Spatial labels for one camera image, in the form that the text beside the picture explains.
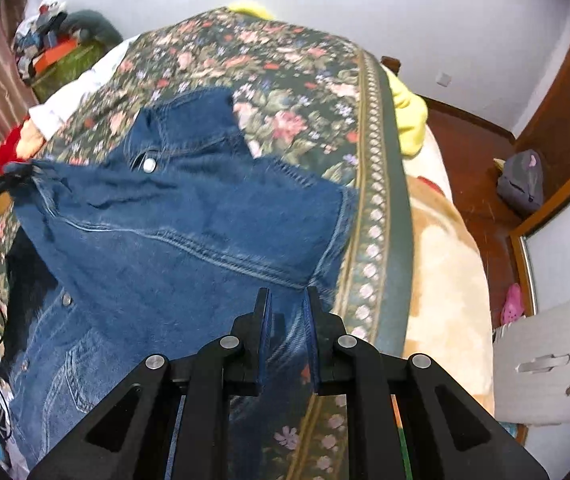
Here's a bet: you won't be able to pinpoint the dark floral blanket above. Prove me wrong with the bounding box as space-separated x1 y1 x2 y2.
0 7 413 480

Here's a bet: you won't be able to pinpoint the green box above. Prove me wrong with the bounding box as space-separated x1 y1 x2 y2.
32 40 116 103

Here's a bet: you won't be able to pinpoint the pink slipper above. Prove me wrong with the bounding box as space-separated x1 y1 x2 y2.
501 283 523 326

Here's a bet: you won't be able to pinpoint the beige plush blanket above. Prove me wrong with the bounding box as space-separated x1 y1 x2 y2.
395 125 496 421

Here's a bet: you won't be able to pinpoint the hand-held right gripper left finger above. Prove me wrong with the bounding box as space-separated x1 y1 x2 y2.
27 287 273 480

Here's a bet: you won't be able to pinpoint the blue denim jeans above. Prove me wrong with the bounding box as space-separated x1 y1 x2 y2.
2 87 360 480

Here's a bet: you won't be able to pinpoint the wooden wardrobe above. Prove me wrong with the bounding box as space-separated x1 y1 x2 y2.
515 10 570 221

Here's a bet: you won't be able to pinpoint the grey plush cloth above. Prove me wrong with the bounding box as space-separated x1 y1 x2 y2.
65 9 124 43

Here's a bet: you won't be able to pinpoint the grey bag on floor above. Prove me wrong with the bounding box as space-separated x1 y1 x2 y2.
496 149 546 216

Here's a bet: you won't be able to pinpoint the orange box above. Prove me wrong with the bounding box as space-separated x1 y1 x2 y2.
32 35 83 73

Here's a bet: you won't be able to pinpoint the red plush toy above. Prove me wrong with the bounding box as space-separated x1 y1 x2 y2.
0 115 48 173

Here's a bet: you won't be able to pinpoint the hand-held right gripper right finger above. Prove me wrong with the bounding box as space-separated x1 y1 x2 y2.
304 286 550 480

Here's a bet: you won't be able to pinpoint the white cardboard box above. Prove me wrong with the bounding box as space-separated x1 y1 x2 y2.
492 282 570 423

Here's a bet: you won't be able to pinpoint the pile of mixed clothes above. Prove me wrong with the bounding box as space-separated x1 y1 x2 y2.
12 0 68 81

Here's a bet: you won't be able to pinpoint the white cloth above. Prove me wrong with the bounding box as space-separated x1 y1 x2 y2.
30 40 133 138

